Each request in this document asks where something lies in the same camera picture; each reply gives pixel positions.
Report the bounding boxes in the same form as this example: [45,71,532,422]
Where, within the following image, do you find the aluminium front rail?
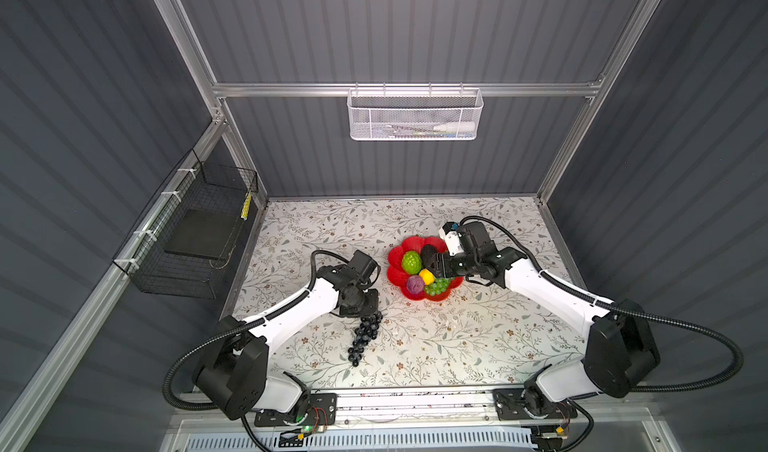
[173,384,661,429]

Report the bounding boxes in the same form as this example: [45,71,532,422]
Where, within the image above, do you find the white wire mesh basket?
[346,86,484,141]

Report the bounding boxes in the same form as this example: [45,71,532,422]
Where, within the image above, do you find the white marker in basket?
[432,121,477,135]

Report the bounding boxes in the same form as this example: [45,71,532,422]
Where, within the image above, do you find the black wire basket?
[113,153,259,299]

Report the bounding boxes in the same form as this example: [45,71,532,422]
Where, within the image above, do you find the green fake custard apple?
[401,250,423,275]

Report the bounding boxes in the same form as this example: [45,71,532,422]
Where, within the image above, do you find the dark fake avocado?
[420,243,439,269]

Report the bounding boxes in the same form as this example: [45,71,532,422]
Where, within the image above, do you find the purple fake fruit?
[406,274,425,296]

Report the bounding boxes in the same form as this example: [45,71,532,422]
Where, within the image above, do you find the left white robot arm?
[161,249,381,423]

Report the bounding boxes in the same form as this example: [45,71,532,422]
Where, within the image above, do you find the red flower-shaped fruit bowl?
[387,235,464,301]

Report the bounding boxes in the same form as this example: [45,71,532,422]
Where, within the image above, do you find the black pad in basket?
[164,209,242,260]

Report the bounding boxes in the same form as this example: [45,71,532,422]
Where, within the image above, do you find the green fake grape bunch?
[424,278,452,297]

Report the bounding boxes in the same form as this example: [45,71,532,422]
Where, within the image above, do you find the black fake grape bunch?
[347,311,383,367]

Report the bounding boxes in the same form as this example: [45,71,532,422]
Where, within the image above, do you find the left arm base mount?
[253,392,338,428]

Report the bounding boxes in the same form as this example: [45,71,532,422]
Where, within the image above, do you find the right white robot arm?
[425,215,744,405]

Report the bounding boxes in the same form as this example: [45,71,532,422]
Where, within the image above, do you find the yellow fake pear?
[419,268,435,286]

